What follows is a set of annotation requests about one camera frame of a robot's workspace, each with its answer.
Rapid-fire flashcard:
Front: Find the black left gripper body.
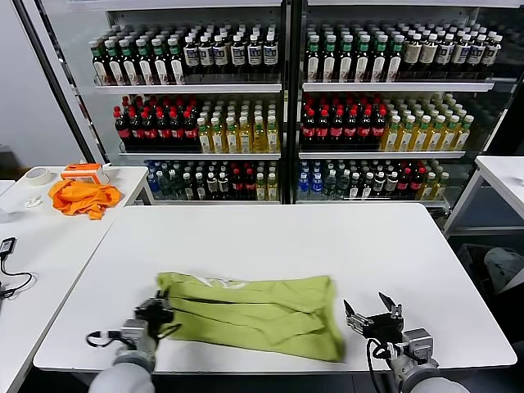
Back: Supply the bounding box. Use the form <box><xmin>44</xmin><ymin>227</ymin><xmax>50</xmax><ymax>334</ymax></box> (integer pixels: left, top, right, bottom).
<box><xmin>134</xmin><ymin>300</ymin><xmax>175</xmax><ymax>335</ymax></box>

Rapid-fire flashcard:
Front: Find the black crate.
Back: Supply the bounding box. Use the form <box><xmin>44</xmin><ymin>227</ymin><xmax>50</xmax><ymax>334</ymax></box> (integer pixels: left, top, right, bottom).
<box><xmin>456</xmin><ymin>242</ymin><xmax>492</xmax><ymax>287</ymax></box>

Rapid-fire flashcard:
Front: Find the beige masking tape roll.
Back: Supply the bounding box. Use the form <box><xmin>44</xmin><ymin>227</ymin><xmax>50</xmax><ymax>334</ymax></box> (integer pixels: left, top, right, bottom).
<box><xmin>24</xmin><ymin>166</ymin><xmax>54</xmax><ymax>188</ymax></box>

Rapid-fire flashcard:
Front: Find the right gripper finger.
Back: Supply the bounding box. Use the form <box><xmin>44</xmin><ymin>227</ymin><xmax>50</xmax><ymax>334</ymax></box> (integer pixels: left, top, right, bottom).
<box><xmin>378</xmin><ymin>291</ymin><xmax>404</xmax><ymax>323</ymax></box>
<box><xmin>342</xmin><ymin>299</ymin><xmax>374</xmax><ymax>328</ymax></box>

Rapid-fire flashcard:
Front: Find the black framed glass door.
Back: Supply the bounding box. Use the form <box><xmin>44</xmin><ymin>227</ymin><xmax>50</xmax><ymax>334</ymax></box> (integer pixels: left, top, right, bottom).
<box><xmin>11</xmin><ymin>0</ymin><xmax>124</xmax><ymax>167</ymax></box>
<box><xmin>478</xmin><ymin>0</ymin><xmax>524</xmax><ymax>165</ymax></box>

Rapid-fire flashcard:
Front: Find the yellow tea bottle green label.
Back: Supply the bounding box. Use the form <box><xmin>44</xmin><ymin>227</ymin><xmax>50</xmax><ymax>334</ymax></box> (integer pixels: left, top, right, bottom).
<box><xmin>238</xmin><ymin>116</ymin><xmax>253</xmax><ymax>155</ymax></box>
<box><xmin>224</xmin><ymin>116</ymin><xmax>240</xmax><ymax>155</ymax></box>
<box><xmin>453</xmin><ymin>115</ymin><xmax>475</xmax><ymax>151</ymax></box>
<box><xmin>409</xmin><ymin>115</ymin><xmax>431</xmax><ymax>152</ymax></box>
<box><xmin>196</xmin><ymin>117</ymin><xmax>213</xmax><ymax>155</ymax></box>
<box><xmin>424</xmin><ymin>115</ymin><xmax>446</xmax><ymax>152</ymax></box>
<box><xmin>252</xmin><ymin>115</ymin><xmax>267</xmax><ymax>154</ymax></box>
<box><xmin>265</xmin><ymin>115</ymin><xmax>282</xmax><ymax>154</ymax></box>
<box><xmin>380</xmin><ymin>115</ymin><xmax>401</xmax><ymax>152</ymax></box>
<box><xmin>395</xmin><ymin>115</ymin><xmax>416</xmax><ymax>152</ymax></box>
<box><xmin>210</xmin><ymin>117</ymin><xmax>226</xmax><ymax>155</ymax></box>
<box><xmin>439</xmin><ymin>115</ymin><xmax>461</xmax><ymax>151</ymax></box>

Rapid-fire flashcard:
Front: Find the green cap tea bottle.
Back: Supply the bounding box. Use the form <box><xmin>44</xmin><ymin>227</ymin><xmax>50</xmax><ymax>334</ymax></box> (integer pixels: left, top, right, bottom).
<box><xmin>151</xmin><ymin>38</ymin><xmax>171</xmax><ymax>86</ymax></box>
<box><xmin>354</xmin><ymin>34</ymin><xmax>372</xmax><ymax>82</ymax></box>
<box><xmin>119</xmin><ymin>38</ymin><xmax>140</xmax><ymax>86</ymax></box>
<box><xmin>370</xmin><ymin>34</ymin><xmax>389</xmax><ymax>82</ymax></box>
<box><xmin>305</xmin><ymin>34</ymin><xmax>323</xmax><ymax>82</ymax></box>
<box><xmin>322</xmin><ymin>34</ymin><xmax>339</xmax><ymax>82</ymax></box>
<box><xmin>135</xmin><ymin>38</ymin><xmax>156</xmax><ymax>86</ymax></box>
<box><xmin>386</xmin><ymin>34</ymin><xmax>404</xmax><ymax>82</ymax></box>
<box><xmin>104</xmin><ymin>39</ymin><xmax>125</xmax><ymax>86</ymax></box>
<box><xmin>90</xmin><ymin>39</ymin><xmax>110</xmax><ymax>86</ymax></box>
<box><xmin>167</xmin><ymin>37</ymin><xmax>186</xmax><ymax>85</ymax></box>
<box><xmin>338</xmin><ymin>34</ymin><xmax>355</xmax><ymax>82</ymax></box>

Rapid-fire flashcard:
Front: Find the blue label dark drink bottle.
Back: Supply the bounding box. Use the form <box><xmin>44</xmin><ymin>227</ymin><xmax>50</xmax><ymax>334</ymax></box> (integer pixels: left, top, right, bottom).
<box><xmin>468</xmin><ymin>34</ymin><xmax>487</xmax><ymax>75</ymax></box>
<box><xmin>481</xmin><ymin>34</ymin><xmax>504</xmax><ymax>75</ymax></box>
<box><xmin>183</xmin><ymin>35</ymin><xmax>201</xmax><ymax>77</ymax></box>
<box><xmin>214</xmin><ymin>34</ymin><xmax>231</xmax><ymax>77</ymax></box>
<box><xmin>451</xmin><ymin>34</ymin><xmax>472</xmax><ymax>75</ymax></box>
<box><xmin>198</xmin><ymin>35</ymin><xmax>216</xmax><ymax>77</ymax></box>
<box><xmin>262</xmin><ymin>33</ymin><xmax>280</xmax><ymax>76</ymax></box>
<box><xmin>230</xmin><ymin>34</ymin><xmax>247</xmax><ymax>76</ymax></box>
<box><xmin>436</xmin><ymin>33</ymin><xmax>454</xmax><ymax>75</ymax></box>
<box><xmin>246</xmin><ymin>34</ymin><xmax>264</xmax><ymax>76</ymax></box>

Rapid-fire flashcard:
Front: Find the lime green t-shirt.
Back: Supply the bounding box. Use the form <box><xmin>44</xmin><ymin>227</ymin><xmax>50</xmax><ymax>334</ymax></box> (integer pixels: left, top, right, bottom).
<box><xmin>155</xmin><ymin>270</ymin><xmax>348</xmax><ymax>364</ymax></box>

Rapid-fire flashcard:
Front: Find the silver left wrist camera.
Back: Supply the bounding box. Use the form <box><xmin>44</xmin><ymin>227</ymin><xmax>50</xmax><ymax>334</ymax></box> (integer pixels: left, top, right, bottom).
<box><xmin>120</xmin><ymin>318</ymin><xmax>149</xmax><ymax>349</ymax></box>

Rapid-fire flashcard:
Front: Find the white side table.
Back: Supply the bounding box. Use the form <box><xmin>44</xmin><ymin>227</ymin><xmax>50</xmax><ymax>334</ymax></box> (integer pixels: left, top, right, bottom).
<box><xmin>0</xmin><ymin>204</ymin><xmax>118</xmax><ymax>393</ymax></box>
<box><xmin>11</xmin><ymin>165</ymin><xmax>156</xmax><ymax>224</ymax></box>
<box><xmin>444</xmin><ymin>155</ymin><xmax>524</xmax><ymax>238</ymax></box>

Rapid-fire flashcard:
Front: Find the grey bag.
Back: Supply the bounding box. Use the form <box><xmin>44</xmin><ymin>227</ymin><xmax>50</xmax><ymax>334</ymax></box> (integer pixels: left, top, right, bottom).
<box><xmin>482</xmin><ymin>246</ymin><xmax>524</xmax><ymax>296</ymax></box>

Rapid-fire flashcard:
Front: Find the beige label dark drink bottle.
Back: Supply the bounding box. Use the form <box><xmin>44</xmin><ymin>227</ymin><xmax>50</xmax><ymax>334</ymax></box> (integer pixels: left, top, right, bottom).
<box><xmin>403</xmin><ymin>33</ymin><xmax>422</xmax><ymax>75</ymax></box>
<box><xmin>419</xmin><ymin>33</ymin><xmax>439</xmax><ymax>75</ymax></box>

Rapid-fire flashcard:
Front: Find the white cabinet shelf board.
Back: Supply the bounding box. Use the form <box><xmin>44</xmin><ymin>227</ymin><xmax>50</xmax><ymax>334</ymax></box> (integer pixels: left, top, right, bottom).
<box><xmin>67</xmin><ymin>0</ymin><xmax>283</xmax><ymax>10</ymax></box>
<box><xmin>153</xmin><ymin>199</ymin><xmax>282</xmax><ymax>206</ymax></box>
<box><xmin>298</xmin><ymin>150</ymin><xmax>467</xmax><ymax>160</ymax></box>
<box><xmin>296</xmin><ymin>199</ymin><xmax>447</xmax><ymax>207</ymax></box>
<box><xmin>306</xmin><ymin>0</ymin><xmax>521</xmax><ymax>8</ymax></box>
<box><xmin>301</xmin><ymin>81</ymin><xmax>495</xmax><ymax>93</ymax></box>
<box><xmin>118</xmin><ymin>151</ymin><xmax>282</xmax><ymax>160</ymax></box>
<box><xmin>93</xmin><ymin>83</ymin><xmax>283</xmax><ymax>96</ymax></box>

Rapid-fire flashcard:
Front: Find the glass beverage display cabinet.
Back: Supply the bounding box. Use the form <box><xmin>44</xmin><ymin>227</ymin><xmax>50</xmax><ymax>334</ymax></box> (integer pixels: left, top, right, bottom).
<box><xmin>65</xmin><ymin>0</ymin><xmax>524</xmax><ymax>207</ymax></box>

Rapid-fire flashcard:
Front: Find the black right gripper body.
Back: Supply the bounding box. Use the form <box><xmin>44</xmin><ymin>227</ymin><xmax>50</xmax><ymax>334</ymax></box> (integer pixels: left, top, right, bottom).
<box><xmin>359</xmin><ymin>313</ymin><xmax>404</xmax><ymax>349</ymax></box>

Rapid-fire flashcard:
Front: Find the crumpled orange cloth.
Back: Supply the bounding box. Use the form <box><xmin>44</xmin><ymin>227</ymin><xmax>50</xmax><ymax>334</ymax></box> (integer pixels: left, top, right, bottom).
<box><xmin>47</xmin><ymin>179</ymin><xmax>124</xmax><ymax>221</ymax></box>

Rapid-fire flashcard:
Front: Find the orange and white box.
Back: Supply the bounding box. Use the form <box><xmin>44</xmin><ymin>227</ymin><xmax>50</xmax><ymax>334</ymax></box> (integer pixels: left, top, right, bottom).
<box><xmin>60</xmin><ymin>162</ymin><xmax>111</xmax><ymax>186</ymax></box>

